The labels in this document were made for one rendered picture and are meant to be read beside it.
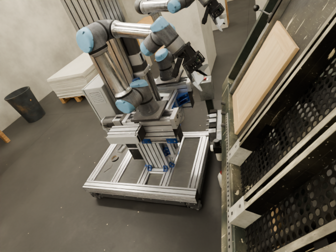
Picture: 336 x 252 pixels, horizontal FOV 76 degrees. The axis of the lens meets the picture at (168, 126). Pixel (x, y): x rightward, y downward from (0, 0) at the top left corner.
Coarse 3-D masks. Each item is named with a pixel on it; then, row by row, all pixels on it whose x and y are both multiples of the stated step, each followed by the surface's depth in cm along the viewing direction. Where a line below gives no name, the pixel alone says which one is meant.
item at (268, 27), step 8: (288, 0) 123; (280, 8) 127; (272, 24) 133; (264, 32) 136; (264, 40) 139; (256, 48) 143; (248, 56) 151; (248, 64) 151; (240, 72) 157; (240, 80) 160; (232, 88) 165
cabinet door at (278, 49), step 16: (272, 32) 128; (272, 48) 120; (288, 48) 101; (256, 64) 137; (272, 64) 113; (256, 80) 128; (272, 80) 107; (240, 96) 146; (256, 96) 119; (240, 112) 136; (240, 128) 129
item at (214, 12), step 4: (212, 0) 138; (216, 0) 139; (204, 4) 140; (208, 4) 141; (212, 4) 140; (216, 4) 139; (220, 4) 143; (212, 8) 142; (216, 8) 139; (220, 8) 138; (212, 12) 141; (216, 12) 141; (220, 12) 140; (216, 16) 143
